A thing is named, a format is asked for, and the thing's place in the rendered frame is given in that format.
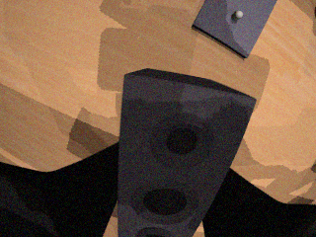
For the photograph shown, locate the dark grey plate with holes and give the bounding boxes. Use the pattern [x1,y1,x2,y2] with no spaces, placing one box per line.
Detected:
[118,68,257,237]

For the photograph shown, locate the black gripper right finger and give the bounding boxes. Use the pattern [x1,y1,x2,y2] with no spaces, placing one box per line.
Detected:
[202,167,316,237]

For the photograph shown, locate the grey flat base plate with two pins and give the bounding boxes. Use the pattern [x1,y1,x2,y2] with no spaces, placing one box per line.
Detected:
[193,0,277,59]

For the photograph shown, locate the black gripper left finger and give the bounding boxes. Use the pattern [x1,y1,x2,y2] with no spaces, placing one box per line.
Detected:
[0,142,119,237]

